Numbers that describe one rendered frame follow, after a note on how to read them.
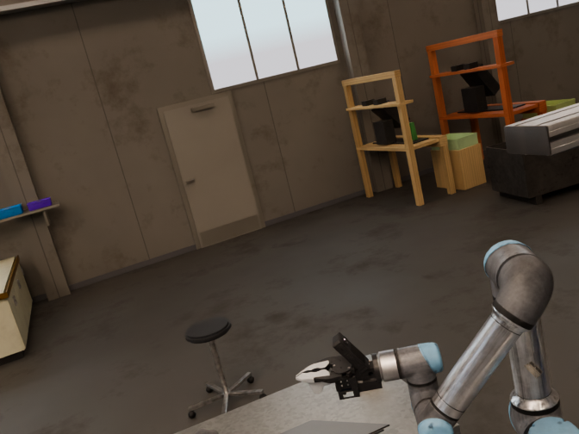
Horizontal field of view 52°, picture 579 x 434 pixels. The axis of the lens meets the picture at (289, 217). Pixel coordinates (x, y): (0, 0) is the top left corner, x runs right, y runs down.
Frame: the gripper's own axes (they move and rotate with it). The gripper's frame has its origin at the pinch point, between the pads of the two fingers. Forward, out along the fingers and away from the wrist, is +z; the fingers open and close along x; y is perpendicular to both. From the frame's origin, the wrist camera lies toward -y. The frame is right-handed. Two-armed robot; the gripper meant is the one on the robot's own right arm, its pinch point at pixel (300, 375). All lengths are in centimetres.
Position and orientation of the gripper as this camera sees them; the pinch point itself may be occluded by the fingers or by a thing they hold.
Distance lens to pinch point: 155.6
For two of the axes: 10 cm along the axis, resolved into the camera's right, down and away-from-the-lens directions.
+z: -9.7, 2.1, 1.2
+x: 0.3, -3.7, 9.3
